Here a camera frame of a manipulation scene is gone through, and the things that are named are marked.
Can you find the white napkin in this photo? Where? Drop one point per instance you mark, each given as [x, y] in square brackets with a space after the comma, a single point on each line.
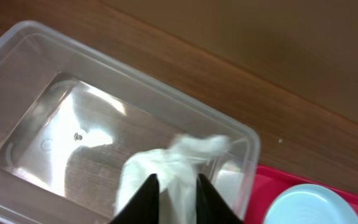
[176, 169]

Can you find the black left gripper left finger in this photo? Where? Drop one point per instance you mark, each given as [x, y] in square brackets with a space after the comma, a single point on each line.
[143, 207]

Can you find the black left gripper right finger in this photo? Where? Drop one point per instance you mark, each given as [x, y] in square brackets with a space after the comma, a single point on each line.
[210, 207]

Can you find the red serving tray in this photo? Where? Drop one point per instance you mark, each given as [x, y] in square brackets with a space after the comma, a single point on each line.
[270, 182]

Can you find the light blue plate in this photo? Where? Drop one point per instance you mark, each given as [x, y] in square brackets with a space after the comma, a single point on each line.
[310, 203]

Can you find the clear plastic waste bin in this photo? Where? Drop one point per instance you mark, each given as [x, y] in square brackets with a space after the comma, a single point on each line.
[71, 116]

